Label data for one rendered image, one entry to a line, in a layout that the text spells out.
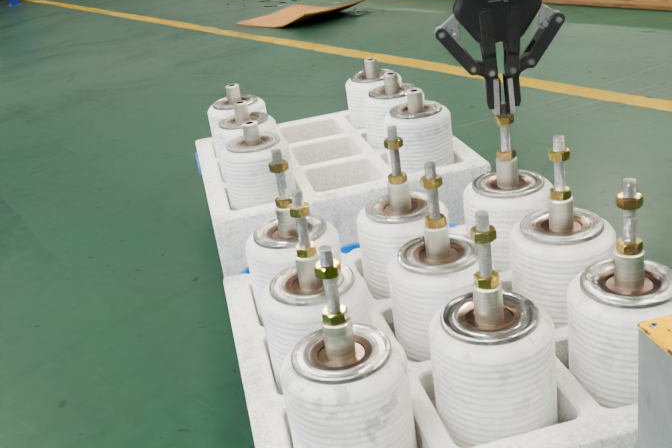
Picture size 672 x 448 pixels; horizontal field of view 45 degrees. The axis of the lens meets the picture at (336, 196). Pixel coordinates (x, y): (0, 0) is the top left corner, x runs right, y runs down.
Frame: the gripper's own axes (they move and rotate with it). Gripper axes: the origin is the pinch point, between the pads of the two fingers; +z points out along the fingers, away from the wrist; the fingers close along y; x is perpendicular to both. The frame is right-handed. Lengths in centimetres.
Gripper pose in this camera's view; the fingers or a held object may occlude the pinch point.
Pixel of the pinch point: (502, 94)
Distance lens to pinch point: 83.8
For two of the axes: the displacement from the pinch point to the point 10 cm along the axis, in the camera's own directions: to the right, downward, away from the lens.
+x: -0.4, 3.8, -9.2
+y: -9.9, 1.1, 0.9
